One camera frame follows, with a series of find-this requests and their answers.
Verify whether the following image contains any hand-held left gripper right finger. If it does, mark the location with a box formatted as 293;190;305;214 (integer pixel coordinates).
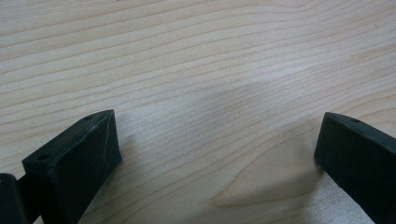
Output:
313;111;396;224

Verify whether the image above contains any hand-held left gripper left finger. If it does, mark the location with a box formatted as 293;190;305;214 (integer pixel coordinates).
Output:
21;108;124;224

